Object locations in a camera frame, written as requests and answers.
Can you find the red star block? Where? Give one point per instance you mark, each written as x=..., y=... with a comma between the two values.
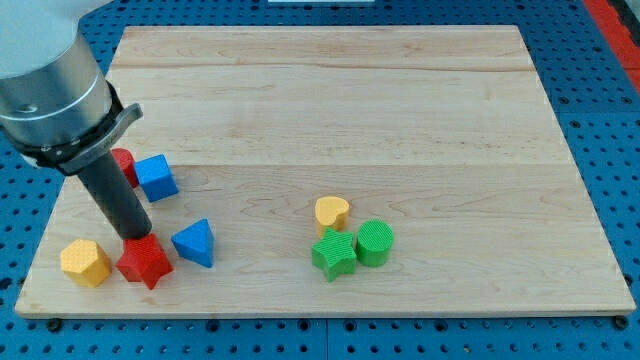
x=144, y=260

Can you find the black cylindrical pointer tool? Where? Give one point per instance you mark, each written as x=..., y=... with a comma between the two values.
x=110, y=189

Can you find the red cylinder block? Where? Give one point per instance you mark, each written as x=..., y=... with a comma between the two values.
x=126, y=162

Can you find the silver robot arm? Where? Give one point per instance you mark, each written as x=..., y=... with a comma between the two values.
x=57, y=109

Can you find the green star block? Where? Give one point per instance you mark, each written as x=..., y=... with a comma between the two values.
x=334, y=254

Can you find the wooden board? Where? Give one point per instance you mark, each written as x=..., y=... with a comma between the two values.
x=443, y=132

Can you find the blue triangle block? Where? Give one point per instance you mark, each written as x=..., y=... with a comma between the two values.
x=196, y=243

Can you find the green cylinder block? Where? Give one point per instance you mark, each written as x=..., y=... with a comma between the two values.
x=375, y=239

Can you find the yellow heart block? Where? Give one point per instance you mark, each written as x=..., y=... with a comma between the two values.
x=331, y=212

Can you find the yellow hexagon block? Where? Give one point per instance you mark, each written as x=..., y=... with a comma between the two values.
x=85, y=263

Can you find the blue cube block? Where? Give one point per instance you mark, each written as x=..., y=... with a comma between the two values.
x=155, y=177

